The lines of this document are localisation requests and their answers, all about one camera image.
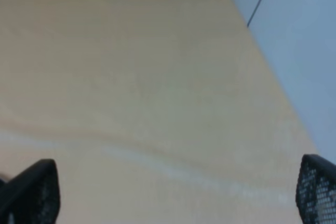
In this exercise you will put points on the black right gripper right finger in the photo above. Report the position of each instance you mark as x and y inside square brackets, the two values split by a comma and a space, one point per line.
[315, 190]

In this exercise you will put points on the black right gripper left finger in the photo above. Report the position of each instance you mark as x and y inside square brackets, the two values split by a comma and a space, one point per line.
[33, 196]

